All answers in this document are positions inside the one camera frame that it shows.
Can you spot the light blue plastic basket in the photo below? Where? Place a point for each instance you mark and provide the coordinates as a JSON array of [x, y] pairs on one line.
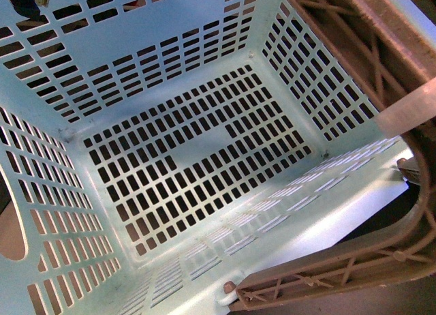
[[155, 153]]

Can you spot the brown basket handle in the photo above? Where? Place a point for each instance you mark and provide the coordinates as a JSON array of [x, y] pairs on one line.
[[388, 46]]

